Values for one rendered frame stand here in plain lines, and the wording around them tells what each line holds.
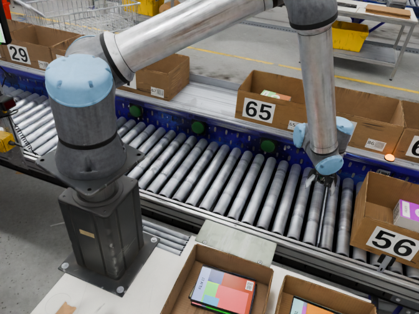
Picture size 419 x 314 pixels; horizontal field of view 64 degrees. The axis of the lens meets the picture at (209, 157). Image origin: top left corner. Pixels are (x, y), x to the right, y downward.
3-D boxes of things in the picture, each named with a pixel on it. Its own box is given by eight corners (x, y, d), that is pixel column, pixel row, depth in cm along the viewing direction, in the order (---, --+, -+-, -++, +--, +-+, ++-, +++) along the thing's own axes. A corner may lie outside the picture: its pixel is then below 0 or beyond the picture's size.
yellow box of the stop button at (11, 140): (-10, 151, 157) (-15, 138, 153) (5, 141, 163) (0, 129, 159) (14, 159, 153) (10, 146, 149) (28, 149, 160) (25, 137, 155)
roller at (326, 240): (330, 250, 129) (332, 259, 131) (339, 171, 168) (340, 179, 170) (317, 249, 131) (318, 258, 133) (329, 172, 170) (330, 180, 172)
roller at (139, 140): (95, 182, 160) (94, 174, 157) (149, 129, 199) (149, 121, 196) (105, 185, 158) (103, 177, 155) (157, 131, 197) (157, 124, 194)
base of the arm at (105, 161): (89, 190, 85) (83, 161, 79) (40, 160, 92) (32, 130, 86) (140, 154, 98) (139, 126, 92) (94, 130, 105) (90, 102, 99)
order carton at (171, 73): (108, 87, 199) (105, 60, 189) (134, 70, 221) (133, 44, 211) (168, 102, 189) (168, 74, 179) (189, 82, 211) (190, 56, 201)
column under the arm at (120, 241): (122, 298, 109) (110, 232, 89) (58, 270, 116) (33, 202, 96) (160, 240, 129) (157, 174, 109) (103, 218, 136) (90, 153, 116)
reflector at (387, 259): (371, 272, 126) (381, 254, 119) (371, 270, 126) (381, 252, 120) (385, 276, 124) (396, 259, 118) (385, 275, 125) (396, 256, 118)
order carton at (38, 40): (6, 62, 219) (-3, 35, 209) (40, 48, 241) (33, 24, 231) (55, 74, 209) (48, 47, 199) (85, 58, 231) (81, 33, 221)
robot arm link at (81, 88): (50, 146, 81) (34, 80, 70) (62, 109, 94) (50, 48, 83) (116, 145, 84) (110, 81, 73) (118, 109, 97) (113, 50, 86)
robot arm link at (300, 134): (305, 136, 117) (337, 134, 119) (293, 118, 126) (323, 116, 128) (298, 156, 123) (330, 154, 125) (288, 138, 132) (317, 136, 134)
